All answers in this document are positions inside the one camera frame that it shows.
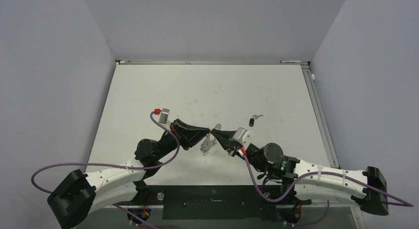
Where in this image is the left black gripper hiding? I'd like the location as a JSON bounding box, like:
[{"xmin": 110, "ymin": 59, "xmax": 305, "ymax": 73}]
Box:
[{"xmin": 155, "ymin": 119, "xmax": 210, "ymax": 160}]

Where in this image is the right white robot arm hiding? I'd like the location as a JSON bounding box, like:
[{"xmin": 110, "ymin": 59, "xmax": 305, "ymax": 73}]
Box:
[{"xmin": 210, "ymin": 128, "xmax": 389, "ymax": 216}]

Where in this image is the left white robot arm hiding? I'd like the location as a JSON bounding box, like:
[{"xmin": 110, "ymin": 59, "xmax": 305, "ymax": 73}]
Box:
[{"xmin": 47, "ymin": 119, "xmax": 210, "ymax": 229}]

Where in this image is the black head key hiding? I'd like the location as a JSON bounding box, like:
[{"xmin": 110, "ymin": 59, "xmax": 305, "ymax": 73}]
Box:
[{"xmin": 249, "ymin": 114, "xmax": 263, "ymax": 127}]

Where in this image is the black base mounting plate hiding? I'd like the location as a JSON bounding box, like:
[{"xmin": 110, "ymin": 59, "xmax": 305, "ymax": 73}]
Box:
[{"xmin": 130, "ymin": 184, "xmax": 295, "ymax": 221}]

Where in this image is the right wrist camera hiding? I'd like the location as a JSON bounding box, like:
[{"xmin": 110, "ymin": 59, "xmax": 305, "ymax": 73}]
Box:
[{"xmin": 232, "ymin": 127, "xmax": 254, "ymax": 148}]

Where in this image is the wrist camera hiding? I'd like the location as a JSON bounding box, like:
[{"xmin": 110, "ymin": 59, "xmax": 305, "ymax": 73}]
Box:
[
  {"xmin": 154, "ymin": 108, "xmax": 170, "ymax": 125},
  {"xmin": 232, "ymin": 127, "xmax": 254, "ymax": 148}
]

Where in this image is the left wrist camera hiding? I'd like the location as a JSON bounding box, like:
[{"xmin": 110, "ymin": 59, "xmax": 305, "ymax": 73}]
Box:
[{"xmin": 154, "ymin": 108, "xmax": 170, "ymax": 125}]

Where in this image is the aluminium rail right edge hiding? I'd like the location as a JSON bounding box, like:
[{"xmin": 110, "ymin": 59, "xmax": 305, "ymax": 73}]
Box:
[{"xmin": 301, "ymin": 62, "xmax": 340, "ymax": 168}]

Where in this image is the aluminium rail edge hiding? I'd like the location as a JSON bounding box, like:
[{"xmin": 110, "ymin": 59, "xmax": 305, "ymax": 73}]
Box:
[
  {"xmin": 116, "ymin": 60, "xmax": 310, "ymax": 66},
  {"xmin": 301, "ymin": 62, "xmax": 340, "ymax": 168}
]

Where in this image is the aluminium rail back edge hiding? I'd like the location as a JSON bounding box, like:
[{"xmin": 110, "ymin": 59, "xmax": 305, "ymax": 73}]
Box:
[{"xmin": 116, "ymin": 60, "xmax": 310, "ymax": 66}]

